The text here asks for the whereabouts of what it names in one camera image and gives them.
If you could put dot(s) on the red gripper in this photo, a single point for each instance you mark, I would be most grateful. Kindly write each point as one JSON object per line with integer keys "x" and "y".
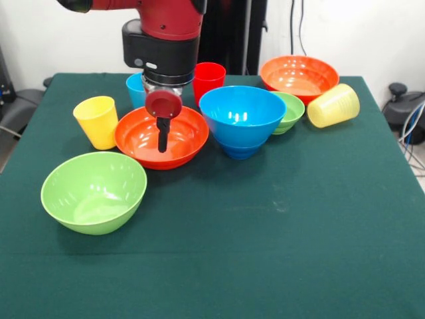
{"x": 163, "y": 103}

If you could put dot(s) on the orange bowl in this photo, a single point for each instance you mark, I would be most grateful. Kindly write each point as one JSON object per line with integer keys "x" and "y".
{"x": 189, "y": 139}
{"x": 299, "y": 83}

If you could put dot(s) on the large light blue bowl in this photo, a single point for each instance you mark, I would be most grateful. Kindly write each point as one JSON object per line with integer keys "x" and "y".
{"x": 242, "y": 129}

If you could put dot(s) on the small dark blue bowl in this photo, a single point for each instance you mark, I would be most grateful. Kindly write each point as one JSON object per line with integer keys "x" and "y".
{"x": 240, "y": 152}

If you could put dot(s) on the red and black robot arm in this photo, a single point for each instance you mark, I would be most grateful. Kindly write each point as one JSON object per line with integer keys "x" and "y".
{"x": 166, "y": 43}

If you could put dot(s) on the light blue cup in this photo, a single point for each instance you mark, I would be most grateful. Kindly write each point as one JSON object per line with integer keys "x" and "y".
{"x": 135, "y": 91}

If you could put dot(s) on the opaque yellow cup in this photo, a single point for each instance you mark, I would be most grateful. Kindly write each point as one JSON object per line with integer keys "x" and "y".
{"x": 98, "y": 128}

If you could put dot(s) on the red cup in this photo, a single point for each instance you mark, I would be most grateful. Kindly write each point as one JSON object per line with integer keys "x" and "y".
{"x": 210, "y": 81}

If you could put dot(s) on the large green bowl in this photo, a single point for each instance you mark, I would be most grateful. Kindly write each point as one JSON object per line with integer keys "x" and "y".
{"x": 89, "y": 196}

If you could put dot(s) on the small green bowl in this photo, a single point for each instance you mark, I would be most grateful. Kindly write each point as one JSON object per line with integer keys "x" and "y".
{"x": 292, "y": 113}

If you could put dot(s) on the dark green tablecloth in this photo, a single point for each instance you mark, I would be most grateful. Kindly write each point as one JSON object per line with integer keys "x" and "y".
{"x": 232, "y": 249}

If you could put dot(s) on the black chair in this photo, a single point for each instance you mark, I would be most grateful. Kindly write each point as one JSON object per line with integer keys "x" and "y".
{"x": 23, "y": 106}

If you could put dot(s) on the translucent yellow cup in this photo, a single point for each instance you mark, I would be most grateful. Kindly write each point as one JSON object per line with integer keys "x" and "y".
{"x": 333, "y": 106}

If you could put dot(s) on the black chair base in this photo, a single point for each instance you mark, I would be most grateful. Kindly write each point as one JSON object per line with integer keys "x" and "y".
{"x": 398, "y": 106}

